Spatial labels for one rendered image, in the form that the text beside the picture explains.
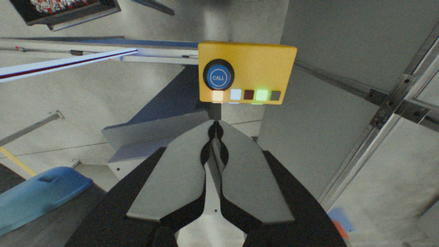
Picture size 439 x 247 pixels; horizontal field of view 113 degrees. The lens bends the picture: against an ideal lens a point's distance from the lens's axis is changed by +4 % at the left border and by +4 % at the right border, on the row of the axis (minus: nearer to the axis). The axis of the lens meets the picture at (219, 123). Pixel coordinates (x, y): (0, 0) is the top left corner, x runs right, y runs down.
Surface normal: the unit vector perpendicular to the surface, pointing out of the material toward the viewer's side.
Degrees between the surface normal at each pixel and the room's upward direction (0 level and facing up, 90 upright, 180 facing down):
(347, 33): 90
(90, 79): 0
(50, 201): 85
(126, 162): 3
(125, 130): 0
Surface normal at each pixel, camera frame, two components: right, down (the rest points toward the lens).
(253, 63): 0.00, 0.52
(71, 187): 0.83, -0.56
